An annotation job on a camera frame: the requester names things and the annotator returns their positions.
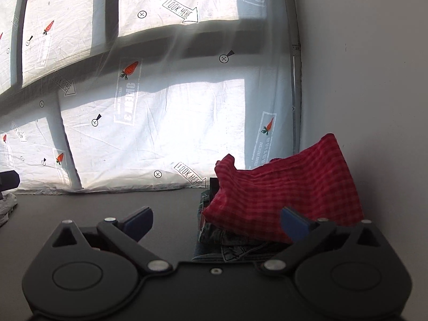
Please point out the red checkered shorts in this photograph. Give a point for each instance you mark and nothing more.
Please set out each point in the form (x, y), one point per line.
(315, 182)

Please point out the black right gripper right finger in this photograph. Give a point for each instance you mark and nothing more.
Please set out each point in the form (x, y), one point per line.
(323, 247)

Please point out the printed translucent plastic sheet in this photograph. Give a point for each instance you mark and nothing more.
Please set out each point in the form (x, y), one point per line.
(118, 95)

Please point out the folded blue jeans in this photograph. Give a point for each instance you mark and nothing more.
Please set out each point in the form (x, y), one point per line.
(217, 245)

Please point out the grey crumpled garment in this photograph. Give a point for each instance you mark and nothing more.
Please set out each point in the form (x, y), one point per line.
(8, 204)

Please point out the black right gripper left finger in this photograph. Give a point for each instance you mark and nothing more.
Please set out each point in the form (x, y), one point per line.
(122, 236)

